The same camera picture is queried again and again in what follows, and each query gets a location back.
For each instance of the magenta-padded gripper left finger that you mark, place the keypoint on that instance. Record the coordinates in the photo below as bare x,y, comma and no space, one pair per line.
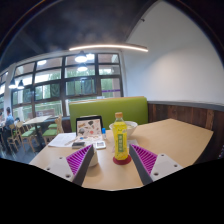
60,166

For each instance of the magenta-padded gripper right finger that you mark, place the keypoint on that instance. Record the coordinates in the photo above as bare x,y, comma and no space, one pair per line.
161,166

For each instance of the yellow drink bottle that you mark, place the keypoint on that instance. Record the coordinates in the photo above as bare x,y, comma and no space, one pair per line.
120,140

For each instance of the white paper sheet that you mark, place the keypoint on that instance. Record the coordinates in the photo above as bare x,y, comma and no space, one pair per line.
61,140

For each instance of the small dark box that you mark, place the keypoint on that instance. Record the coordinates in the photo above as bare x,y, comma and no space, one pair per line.
78,145

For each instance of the colourful printed sheet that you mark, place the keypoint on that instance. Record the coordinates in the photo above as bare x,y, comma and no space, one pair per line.
89,137

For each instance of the wooden chairs with green seats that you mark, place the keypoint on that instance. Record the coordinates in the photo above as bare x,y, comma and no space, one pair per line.
28,133

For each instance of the small white device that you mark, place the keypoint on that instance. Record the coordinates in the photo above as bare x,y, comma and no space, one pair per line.
100,144

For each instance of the white bowl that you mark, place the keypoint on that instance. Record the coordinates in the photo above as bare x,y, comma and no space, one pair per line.
131,128

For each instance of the black framed picture stand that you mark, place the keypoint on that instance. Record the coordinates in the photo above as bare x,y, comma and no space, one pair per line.
89,126

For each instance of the wooden dining table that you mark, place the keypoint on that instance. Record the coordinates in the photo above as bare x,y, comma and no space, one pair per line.
36,119

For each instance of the small blue-capped bottle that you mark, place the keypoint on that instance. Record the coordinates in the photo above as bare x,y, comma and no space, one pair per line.
104,134

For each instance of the person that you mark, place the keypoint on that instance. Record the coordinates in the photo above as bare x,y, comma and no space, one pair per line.
8,120

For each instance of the green upholstered bench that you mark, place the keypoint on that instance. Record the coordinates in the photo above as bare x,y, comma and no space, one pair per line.
100,108

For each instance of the pendant ceiling lamps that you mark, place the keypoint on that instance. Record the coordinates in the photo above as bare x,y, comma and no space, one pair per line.
80,58

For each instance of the long curved linear light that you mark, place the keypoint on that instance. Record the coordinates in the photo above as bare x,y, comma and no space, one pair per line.
110,47

